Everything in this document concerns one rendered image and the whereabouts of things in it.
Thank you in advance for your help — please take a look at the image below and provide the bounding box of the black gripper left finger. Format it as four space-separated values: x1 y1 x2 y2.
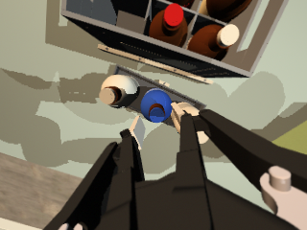
43 116 146 230

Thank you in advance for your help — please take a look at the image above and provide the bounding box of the blue bottle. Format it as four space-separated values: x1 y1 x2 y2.
140 88 173 123

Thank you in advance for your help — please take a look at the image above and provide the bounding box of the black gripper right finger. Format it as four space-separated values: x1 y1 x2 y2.
169 103 307 230

